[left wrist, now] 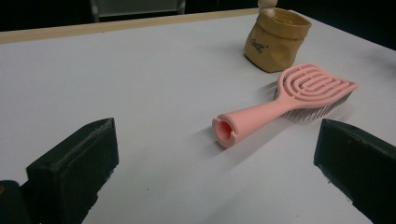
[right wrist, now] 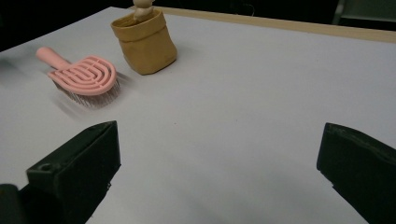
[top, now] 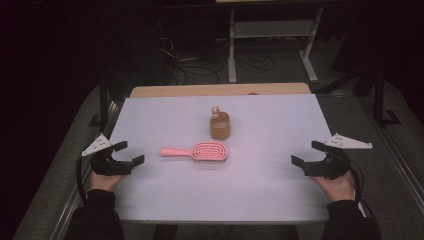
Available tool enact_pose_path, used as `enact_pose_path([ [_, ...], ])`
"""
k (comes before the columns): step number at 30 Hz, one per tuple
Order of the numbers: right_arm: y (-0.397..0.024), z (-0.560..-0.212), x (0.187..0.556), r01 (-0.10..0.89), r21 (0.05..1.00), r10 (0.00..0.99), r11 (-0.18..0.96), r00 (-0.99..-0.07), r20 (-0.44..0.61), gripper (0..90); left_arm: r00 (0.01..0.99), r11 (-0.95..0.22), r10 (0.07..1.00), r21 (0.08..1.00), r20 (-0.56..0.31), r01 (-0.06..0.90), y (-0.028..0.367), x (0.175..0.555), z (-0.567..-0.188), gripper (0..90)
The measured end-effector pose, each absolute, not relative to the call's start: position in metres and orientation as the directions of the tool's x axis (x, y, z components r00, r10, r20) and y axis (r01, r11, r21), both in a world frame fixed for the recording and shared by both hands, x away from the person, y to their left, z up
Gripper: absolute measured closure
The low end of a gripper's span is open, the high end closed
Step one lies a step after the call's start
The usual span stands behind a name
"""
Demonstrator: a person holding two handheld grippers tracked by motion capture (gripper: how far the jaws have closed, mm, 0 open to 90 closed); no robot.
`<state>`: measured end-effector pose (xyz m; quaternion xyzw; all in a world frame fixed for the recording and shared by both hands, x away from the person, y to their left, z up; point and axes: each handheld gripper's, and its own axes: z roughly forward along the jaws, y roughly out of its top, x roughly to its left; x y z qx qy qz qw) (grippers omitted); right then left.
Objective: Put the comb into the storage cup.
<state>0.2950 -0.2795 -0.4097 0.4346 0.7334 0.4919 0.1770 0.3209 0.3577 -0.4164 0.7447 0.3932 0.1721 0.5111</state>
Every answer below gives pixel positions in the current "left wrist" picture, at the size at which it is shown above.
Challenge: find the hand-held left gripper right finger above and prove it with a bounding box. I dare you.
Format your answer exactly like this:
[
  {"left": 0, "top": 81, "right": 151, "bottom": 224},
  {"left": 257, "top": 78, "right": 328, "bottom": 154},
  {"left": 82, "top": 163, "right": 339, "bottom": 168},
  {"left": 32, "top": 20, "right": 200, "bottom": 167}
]
[{"left": 313, "top": 118, "right": 396, "bottom": 224}]

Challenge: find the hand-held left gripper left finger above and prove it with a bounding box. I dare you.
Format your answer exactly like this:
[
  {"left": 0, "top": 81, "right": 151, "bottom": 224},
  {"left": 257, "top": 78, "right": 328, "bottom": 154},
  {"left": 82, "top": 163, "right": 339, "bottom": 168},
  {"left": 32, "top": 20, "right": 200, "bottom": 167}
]
[{"left": 25, "top": 117, "right": 120, "bottom": 224}]

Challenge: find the pink hairbrush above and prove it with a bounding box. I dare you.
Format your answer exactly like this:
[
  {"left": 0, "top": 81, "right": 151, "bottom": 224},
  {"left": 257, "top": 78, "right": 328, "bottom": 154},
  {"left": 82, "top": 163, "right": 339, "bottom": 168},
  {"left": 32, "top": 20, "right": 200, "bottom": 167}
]
[{"left": 212, "top": 63, "right": 359, "bottom": 148}]

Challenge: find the wooden round-headed stick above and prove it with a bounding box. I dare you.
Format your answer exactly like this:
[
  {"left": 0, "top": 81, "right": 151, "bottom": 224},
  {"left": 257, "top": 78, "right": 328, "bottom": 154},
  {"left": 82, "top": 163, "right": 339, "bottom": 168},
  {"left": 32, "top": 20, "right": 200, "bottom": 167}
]
[{"left": 257, "top": 0, "right": 278, "bottom": 18}]

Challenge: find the grey metal frame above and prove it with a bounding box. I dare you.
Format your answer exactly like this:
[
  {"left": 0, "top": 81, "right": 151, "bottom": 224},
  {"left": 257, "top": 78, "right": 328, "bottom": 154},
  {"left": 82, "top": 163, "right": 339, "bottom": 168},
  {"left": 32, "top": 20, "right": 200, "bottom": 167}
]
[{"left": 90, "top": 0, "right": 187, "bottom": 22}]

